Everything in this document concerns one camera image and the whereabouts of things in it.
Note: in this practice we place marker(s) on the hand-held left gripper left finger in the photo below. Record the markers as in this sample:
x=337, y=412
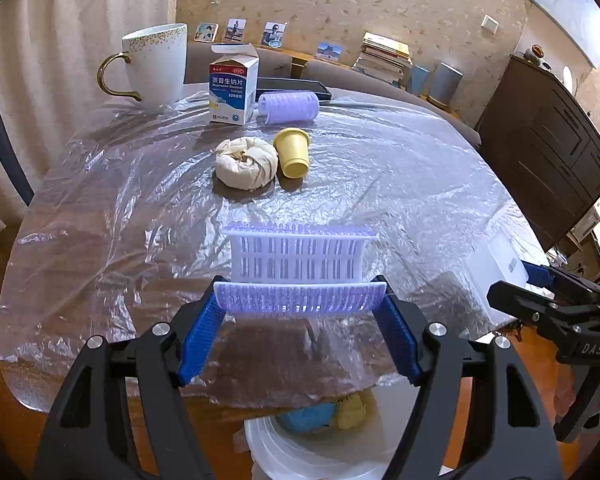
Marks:
x=200, y=340

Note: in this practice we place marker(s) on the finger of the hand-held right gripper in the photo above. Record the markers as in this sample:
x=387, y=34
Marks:
x=530, y=307
x=565, y=287

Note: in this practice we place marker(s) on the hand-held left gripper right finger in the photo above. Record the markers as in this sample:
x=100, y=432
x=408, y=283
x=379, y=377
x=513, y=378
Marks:
x=397, y=340

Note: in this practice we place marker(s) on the light blue face mask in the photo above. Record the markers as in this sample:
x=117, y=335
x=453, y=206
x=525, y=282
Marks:
x=305, y=417

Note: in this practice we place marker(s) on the white purple plastic basket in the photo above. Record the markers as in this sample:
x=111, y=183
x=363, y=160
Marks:
x=300, y=260

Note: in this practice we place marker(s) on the white trash bin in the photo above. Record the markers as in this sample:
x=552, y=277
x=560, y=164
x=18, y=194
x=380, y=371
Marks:
x=305, y=455

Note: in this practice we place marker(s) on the yellow crumpled paper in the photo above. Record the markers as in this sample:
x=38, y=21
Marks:
x=351, y=412

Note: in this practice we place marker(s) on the dark wooden cabinet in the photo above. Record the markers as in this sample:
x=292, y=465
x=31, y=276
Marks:
x=545, y=150

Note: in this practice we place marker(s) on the crumpled tissue wad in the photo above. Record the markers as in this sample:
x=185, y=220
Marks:
x=245, y=162

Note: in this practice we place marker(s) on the yellow paper cup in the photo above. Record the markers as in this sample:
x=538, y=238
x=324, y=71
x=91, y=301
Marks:
x=292, y=155

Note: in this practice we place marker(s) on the small brown figurine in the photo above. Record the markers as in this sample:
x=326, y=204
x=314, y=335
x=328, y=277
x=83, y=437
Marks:
x=536, y=55

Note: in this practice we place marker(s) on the white and blue medicine box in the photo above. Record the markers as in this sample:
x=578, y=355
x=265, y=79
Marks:
x=232, y=95

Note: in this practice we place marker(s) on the purple hair roller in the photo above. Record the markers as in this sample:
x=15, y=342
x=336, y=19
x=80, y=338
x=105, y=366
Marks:
x=289, y=107

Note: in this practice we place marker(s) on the brown upholstered chair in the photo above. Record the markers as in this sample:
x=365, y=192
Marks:
x=380, y=90
x=270, y=62

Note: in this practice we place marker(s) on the blue grey speaker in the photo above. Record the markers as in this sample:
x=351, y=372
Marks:
x=419, y=80

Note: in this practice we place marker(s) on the dark blue smartphone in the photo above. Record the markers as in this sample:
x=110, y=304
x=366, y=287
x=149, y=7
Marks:
x=292, y=87

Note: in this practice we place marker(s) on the stack of books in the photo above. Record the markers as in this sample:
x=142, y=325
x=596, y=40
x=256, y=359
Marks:
x=382, y=57

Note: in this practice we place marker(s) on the building postcard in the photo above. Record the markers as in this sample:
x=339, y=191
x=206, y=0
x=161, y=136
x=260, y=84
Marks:
x=329, y=52

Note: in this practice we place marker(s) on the standing photo print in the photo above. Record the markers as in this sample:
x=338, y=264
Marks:
x=235, y=30
x=206, y=32
x=273, y=33

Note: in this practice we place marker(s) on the beige patterned curtain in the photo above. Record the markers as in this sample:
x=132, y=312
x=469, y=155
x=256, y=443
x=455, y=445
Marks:
x=70, y=35

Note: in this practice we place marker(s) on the white wall switch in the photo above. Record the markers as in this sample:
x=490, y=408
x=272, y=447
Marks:
x=490, y=24

